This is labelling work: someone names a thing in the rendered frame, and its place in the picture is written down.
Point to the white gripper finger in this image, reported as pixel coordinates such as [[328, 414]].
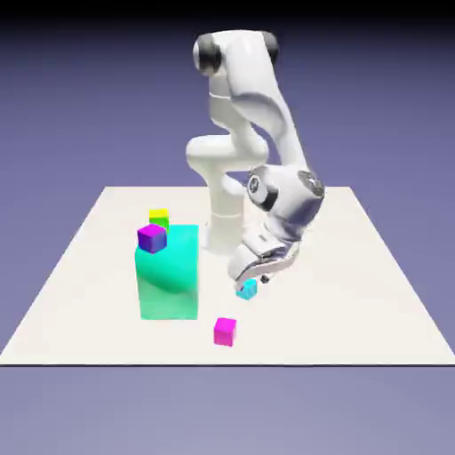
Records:
[[265, 278], [240, 284]]

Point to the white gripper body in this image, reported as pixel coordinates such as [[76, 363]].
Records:
[[256, 263]]

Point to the small cyan cube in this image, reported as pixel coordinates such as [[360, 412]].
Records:
[[247, 289]]

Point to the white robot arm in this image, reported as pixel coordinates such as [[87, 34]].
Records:
[[249, 106]]

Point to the small magenta cube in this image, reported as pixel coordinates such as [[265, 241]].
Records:
[[224, 331]]

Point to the small purple cube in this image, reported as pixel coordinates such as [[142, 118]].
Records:
[[152, 239]]

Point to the small yellow-green cube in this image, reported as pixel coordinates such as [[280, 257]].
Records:
[[159, 218]]

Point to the large teal box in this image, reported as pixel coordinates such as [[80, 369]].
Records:
[[167, 273]]

